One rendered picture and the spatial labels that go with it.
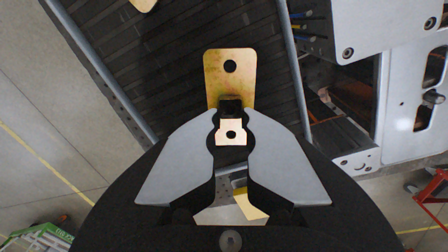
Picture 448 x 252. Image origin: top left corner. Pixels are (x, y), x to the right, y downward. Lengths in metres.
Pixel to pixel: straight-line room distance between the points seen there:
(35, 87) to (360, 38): 2.16
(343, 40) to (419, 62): 0.24
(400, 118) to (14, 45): 2.23
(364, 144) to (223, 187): 0.72
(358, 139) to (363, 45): 0.22
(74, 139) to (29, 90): 0.56
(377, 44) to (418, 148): 0.37
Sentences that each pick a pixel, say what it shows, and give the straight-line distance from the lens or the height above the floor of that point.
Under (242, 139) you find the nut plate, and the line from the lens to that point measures 0.16.
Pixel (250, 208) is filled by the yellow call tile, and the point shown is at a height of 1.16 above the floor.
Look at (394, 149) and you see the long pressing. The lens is 0.52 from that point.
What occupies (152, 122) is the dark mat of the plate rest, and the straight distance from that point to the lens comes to 0.17.
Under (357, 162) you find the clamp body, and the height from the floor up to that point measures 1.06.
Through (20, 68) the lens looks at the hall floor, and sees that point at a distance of 2.17.
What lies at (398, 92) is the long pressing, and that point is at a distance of 0.43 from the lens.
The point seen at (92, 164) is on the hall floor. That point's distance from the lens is 2.41.
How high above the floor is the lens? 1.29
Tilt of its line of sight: 58 degrees down
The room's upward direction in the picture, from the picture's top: 176 degrees counter-clockwise
